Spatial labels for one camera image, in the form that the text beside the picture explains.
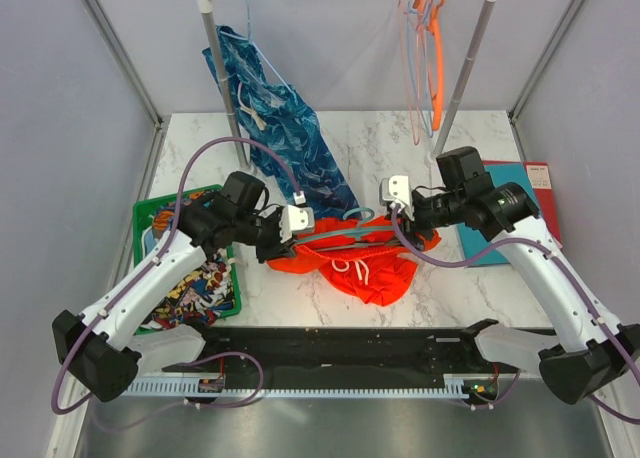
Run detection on teal plastic hanger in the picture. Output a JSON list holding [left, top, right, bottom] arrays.
[[297, 207, 393, 244]]

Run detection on orange shorts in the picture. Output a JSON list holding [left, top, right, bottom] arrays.
[[268, 216, 418, 306]]

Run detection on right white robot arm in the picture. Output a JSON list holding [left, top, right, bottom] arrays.
[[380, 146, 639, 404]]

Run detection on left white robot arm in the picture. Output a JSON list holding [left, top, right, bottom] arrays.
[[52, 171, 309, 402]]

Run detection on colourful comic print shorts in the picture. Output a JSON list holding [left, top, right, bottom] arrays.
[[140, 189, 237, 332]]

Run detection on blue patterned shorts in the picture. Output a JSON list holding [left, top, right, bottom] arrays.
[[217, 26, 359, 218]]

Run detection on orange plastic hanger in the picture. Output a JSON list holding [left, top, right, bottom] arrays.
[[410, 0, 446, 132]]

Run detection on teal folder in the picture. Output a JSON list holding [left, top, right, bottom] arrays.
[[456, 160, 531, 269]]

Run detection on red book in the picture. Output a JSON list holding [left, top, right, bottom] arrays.
[[484, 160, 562, 248]]

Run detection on green plastic basket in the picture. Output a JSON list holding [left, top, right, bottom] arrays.
[[132, 183, 244, 337]]

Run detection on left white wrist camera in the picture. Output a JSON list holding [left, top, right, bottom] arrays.
[[279, 191, 315, 243]]

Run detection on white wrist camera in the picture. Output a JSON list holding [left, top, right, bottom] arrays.
[[379, 175, 414, 221], [279, 191, 315, 243]]

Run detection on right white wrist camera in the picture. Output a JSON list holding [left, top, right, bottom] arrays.
[[379, 175, 414, 221]]

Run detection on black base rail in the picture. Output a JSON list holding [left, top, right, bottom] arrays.
[[160, 325, 521, 392]]

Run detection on white cable duct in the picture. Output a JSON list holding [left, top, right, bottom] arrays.
[[119, 374, 516, 400]]

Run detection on pink wire hanger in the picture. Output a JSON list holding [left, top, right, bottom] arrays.
[[397, 0, 434, 146]]

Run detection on light blue wire hanger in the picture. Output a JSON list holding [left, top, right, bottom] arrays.
[[243, 0, 300, 93]]

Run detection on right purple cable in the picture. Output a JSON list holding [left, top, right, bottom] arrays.
[[389, 203, 640, 425]]

